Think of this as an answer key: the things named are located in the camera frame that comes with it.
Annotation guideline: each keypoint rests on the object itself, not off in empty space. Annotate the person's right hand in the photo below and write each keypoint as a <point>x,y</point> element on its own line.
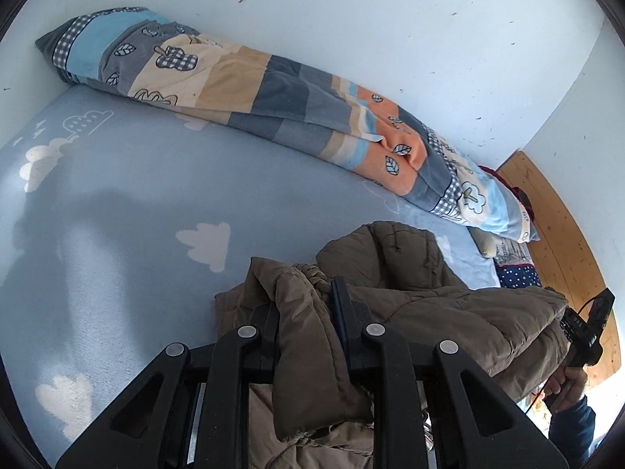
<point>576,382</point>

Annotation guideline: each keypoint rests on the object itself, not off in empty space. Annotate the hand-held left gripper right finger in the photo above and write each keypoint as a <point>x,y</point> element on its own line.
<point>349,322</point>

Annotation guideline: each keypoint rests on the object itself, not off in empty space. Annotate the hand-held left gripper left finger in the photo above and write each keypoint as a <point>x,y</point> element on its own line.
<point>247,347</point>

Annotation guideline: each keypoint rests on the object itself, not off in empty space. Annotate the grey printed pillow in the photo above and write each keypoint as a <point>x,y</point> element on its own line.
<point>512,253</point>

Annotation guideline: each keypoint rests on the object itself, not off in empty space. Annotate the brown quilted hooded jacket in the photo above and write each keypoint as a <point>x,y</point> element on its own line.
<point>429,312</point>

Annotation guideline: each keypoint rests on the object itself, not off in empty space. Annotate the beige pillow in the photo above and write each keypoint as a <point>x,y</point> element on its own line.
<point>484,244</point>

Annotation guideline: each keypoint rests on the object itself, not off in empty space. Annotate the person's right forearm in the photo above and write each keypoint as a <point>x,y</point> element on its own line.
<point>571,430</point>

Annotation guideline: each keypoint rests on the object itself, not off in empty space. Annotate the wooden headboard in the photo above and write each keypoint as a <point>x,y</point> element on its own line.
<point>551,215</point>

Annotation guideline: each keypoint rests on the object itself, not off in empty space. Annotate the patchwork fleece blanket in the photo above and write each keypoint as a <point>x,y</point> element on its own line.
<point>273,93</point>

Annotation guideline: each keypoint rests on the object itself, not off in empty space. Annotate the dark red cloth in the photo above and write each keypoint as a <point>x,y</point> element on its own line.
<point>510,188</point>

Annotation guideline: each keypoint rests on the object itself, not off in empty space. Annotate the navy star-print pillow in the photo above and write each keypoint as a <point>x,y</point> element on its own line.
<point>520,276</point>

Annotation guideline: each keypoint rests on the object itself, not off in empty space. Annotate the blue cloud-print bed sheet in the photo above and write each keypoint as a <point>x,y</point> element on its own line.
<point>146,254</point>

